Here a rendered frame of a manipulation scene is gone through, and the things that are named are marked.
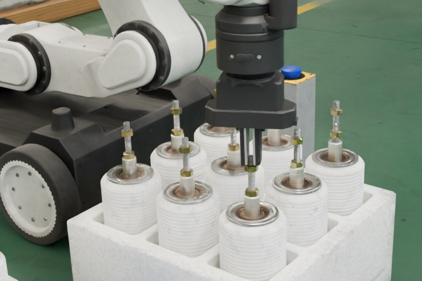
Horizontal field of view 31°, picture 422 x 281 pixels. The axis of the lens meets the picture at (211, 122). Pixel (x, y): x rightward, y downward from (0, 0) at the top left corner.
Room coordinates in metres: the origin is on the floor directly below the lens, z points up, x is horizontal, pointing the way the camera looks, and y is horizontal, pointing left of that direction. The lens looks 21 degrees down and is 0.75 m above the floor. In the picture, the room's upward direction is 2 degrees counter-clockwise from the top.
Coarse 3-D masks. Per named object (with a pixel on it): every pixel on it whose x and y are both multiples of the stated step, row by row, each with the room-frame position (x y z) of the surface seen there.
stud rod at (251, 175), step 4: (248, 156) 0.95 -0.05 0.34; (252, 156) 0.95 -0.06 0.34; (248, 160) 0.95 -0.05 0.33; (252, 160) 0.95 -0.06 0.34; (248, 164) 0.95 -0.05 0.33; (252, 164) 0.95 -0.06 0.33; (248, 172) 0.95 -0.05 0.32; (252, 172) 0.95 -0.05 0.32; (248, 176) 0.95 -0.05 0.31; (252, 176) 0.95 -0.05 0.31; (248, 180) 0.96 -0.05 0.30; (252, 180) 0.95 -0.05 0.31; (248, 184) 0.95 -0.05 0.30; (252, 184) 0.95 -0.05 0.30; (248, 188) 0.95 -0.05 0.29; (252, 188) 0.95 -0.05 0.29
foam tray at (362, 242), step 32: (384, 192) 1.15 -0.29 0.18; (96, 224) 1.07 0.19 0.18; (352, 224) 1.04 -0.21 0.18; (384, 224) 1.12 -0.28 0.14; (96, 256) 1.05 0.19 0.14; (128, 256) 1.00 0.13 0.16; (160, 256) 0.97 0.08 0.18; (288, 256) 0.98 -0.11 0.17; (320, 256) 0.96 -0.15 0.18; (352, 256) 1.03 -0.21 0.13; (384, 256) 1.13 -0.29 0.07
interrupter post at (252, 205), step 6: (246, 198) 0.95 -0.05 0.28; (252, 198) 0.94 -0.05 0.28; (258, 198) 0.95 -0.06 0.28; (246, 204) 0.95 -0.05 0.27; (252, 204) 0.94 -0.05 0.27; (258, 204) 0.95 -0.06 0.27; (246, 210) 0.95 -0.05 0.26; (252, 210) 0.94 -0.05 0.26; (258, 210) 0.95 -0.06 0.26; (252, 216) 0.94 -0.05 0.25
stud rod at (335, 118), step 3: (333, 102) 1.14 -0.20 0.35; (336, 102) 1.14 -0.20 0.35; (339, 102) 1.14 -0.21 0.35; (333, 105) 1.14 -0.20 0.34; (336, 105) 1.14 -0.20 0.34; (333, 108) 1.14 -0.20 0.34; (336, 108) 1.13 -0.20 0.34; (333, 117) 1.14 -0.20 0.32; (336, 117) 1.13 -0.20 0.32; (333, 120) 1.14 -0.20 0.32; (336, 120) 1.14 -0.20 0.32; (333, 123) 1.14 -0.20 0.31; (336, 123) 1.13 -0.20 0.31; (333, 126) 1.14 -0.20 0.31; (336, 126) 1.13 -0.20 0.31; (333, 129) 1.14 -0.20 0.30; (336, 129) 1.14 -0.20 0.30; (333, 138) 1.14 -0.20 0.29; (336, 138) 1.14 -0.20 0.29; (333, 141) 1.14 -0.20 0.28; (336, 141) 1.14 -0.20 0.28
